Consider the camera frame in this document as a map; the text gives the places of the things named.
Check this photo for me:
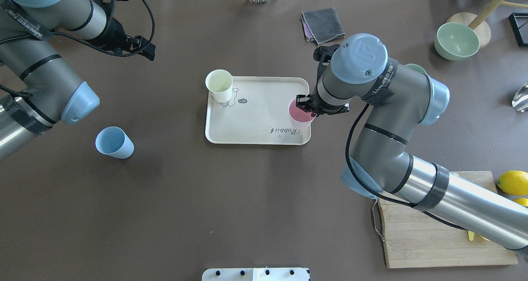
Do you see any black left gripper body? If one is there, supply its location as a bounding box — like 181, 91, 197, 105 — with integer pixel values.
91, 1, 156, 61

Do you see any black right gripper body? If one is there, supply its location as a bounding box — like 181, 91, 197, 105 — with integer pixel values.
307, 93, 350, 117

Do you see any pink plastic cup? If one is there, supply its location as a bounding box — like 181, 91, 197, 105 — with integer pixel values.
288, 97, 315, 129

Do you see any blue plastic cup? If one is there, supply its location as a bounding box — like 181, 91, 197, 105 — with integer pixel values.
95, 126, 134, 159

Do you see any green plastic cup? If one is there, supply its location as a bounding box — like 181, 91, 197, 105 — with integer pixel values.
405, 64, 427, 74

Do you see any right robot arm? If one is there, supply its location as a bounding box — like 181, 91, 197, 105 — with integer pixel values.
296, 33, 528, 257

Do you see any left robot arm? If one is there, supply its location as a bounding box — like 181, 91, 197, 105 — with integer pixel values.
0, 0, 155, 159

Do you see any cream rabbit tray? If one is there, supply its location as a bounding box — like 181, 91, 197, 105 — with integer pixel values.
204, 76, 311, 145

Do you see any purple folded cloth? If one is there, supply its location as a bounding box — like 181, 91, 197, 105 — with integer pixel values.
301, 19, 316, 43

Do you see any grey folded cloth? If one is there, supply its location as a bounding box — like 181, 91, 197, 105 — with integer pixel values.
301, 7, 345, 45

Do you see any cream yellow plastic cup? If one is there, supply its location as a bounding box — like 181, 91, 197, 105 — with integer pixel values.
205, 70, 233, 104

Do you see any green plastic bowl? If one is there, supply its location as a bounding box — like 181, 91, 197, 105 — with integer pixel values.
434, 23, 480, 61

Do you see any bamboo cutting board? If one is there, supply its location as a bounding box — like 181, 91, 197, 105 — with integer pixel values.
370, 171, 519, 269

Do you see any round wooden stand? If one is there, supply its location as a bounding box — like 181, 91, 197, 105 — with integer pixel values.
446, 0, 527, 49

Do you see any silver metal scoop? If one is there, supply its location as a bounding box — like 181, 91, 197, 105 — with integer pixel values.
511, 82, 528, 112

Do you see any whole yellow lemon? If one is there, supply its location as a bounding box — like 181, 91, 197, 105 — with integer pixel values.
496, 170, 528, 196

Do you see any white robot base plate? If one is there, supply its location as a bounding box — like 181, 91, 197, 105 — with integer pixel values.
201, 267, 311, 281

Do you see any black frame object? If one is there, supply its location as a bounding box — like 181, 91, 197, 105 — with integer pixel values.
508, 12, 528, 47

